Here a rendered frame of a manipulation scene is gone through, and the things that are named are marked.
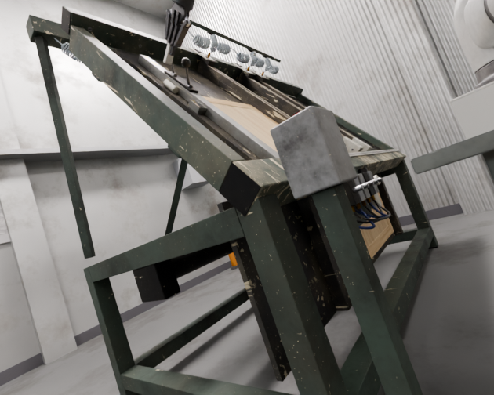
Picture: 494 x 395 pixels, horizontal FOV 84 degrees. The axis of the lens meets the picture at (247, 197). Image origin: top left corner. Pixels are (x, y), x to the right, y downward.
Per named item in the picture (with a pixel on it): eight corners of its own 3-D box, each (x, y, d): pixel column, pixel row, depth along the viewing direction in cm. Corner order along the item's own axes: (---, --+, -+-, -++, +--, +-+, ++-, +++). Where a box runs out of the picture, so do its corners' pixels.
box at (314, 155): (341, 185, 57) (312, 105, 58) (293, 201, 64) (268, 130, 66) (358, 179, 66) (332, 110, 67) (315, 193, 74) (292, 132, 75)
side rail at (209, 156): (218, 192, 80) (232, 161, 74) (68, 50, 126) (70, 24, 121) (231, 190, 84) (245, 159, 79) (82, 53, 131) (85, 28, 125)
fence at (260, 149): (274, 168, 96) (278, 159, 94) (137, 62, 136) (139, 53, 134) (281, 168, 100) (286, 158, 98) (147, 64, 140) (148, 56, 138)
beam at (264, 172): (245, 219, 74) (262, 186, 69) (217, 192, 79) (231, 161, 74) (398, 166, 244) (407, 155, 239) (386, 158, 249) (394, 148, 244)
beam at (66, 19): (68, 36, 123) (70, 11, 118) (59, 28, 127) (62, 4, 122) (299, 98, 293) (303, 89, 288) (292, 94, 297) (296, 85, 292)
